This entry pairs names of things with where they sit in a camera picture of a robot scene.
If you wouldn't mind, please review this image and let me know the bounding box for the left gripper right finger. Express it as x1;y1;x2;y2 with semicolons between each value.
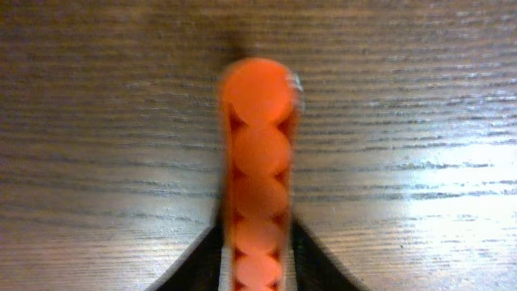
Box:
291;220;370;291

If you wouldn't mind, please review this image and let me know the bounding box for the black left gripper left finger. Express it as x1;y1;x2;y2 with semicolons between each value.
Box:
147;224;224;291

